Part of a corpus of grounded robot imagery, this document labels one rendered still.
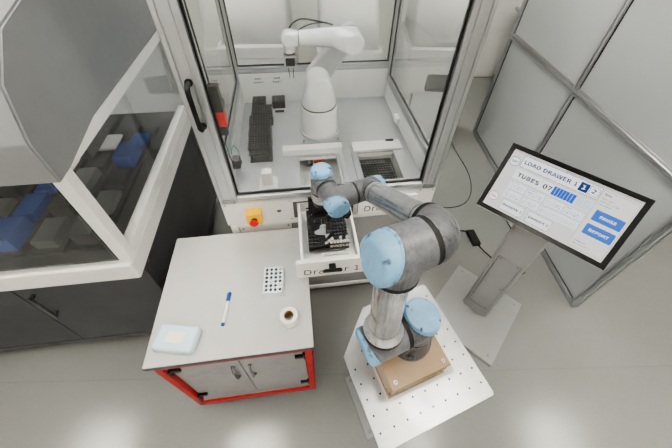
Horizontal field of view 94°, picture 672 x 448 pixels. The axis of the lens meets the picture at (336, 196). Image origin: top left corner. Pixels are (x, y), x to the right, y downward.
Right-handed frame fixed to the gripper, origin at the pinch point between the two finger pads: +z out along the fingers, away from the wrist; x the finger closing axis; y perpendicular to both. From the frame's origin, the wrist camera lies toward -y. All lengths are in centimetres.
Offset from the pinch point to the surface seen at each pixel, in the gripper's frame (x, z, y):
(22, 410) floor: 26, 98, 165
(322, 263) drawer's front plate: 11.3, 6.1, 3.2
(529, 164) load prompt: -12, -18, -88
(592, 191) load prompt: 6, -18, -104
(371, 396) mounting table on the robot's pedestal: 56, 21, -9
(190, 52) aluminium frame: -23, -65, 39
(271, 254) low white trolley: -5.7, 21.8, 25.7
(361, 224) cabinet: -23.6, 28.4, -21.0
